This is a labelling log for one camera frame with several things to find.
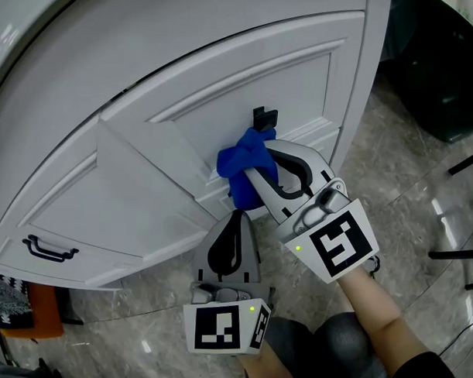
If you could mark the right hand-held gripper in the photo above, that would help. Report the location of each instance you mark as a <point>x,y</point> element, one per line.
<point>335,242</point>

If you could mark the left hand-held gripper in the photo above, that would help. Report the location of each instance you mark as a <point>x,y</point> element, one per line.
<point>216,327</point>

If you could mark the small white drawer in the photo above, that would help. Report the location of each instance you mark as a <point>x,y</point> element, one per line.
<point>327,145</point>

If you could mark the blue cloth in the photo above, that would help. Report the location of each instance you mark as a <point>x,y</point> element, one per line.
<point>241,165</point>

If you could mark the white cabinet door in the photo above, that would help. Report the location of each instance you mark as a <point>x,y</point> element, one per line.
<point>294,81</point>
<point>44,272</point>
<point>104,218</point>

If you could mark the person's left forearm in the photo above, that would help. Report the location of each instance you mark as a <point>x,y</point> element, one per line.
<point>261,369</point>

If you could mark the person's right forearm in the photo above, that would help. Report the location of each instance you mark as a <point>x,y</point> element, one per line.
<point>371,313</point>

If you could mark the person's legs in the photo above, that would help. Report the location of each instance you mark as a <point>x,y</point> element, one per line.
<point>331,350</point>

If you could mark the grey chair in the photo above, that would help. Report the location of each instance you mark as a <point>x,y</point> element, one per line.
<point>451,254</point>

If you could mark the white round table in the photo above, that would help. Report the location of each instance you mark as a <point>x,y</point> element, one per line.
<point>438,75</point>

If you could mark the black white patterned pillow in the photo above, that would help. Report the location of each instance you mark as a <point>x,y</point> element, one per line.
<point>8,300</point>

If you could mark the person's black shirt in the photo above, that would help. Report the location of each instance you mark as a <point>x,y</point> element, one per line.
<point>423,375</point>

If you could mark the white vanity cabinet with sink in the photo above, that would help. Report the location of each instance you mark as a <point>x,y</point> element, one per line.
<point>110,44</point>

